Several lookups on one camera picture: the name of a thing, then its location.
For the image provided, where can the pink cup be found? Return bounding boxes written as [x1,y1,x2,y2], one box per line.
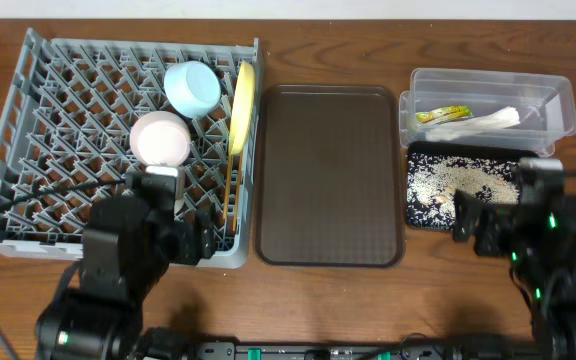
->
[129,111,191,167]

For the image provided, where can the yellow plate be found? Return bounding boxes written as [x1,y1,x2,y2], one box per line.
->
[228,62,256,156]

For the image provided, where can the white napkin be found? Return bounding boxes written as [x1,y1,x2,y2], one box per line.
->
[426,107,520,141]

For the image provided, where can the small white cup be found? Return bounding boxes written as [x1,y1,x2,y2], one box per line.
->
[173,170,186,214]

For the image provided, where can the dark brown serving tray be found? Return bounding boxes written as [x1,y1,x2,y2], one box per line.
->
[254,84,406,268]

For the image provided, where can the clear plastic waste bin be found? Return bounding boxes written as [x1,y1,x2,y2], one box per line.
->
[399,68,576,157]

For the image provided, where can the grey dishwasher rack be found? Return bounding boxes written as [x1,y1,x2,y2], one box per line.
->
[0,31,264,269]

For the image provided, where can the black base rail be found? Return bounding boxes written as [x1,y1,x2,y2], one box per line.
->
[129,328,545,360]

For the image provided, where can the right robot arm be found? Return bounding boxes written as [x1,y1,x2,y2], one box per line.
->
[452,158,576,359]

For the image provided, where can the wooden chopstick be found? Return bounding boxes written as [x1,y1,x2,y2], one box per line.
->
[222,154,234,223]
[232,152,244,234]

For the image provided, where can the black waste tray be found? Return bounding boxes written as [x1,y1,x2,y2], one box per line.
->
[404,141,539,232]

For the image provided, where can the light blue bowl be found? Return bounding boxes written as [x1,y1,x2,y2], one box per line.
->
[164,61,221,118]

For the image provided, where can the green snack wrapper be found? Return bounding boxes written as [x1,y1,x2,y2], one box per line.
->
[415,105,473,125]

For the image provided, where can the pile of rice grains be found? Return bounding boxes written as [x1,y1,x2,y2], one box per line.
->
[406,153,519,231]

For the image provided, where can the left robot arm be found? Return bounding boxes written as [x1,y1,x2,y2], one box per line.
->
[35,165,217,359]

